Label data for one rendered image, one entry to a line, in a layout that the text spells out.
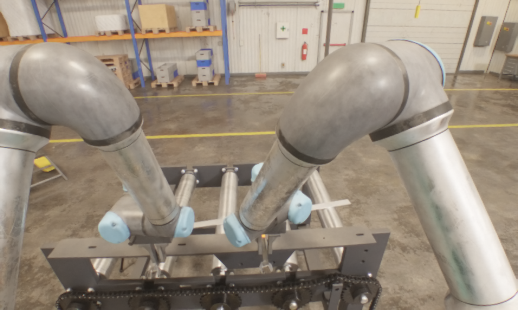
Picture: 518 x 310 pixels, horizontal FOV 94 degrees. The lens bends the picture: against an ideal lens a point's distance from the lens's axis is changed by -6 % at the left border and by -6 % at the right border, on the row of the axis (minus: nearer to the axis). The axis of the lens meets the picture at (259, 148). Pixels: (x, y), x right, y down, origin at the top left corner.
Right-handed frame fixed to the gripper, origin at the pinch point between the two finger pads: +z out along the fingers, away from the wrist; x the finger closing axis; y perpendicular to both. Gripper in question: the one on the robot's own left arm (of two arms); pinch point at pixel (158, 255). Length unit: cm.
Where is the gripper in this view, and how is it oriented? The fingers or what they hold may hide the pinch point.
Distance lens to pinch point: 98.1
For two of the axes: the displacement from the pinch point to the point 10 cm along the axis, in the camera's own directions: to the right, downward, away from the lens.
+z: 0.1, 8.9, 4.5
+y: 0.6, 4.5, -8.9
